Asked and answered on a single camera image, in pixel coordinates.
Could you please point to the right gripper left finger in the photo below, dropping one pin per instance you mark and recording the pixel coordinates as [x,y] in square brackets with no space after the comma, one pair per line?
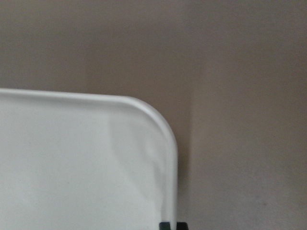
[164,226]

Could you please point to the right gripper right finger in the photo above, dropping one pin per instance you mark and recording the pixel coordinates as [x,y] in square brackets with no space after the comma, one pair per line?
[182,226]

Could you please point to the cream rabbit tray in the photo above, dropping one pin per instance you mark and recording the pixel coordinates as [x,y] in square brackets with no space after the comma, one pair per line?
[74,161]

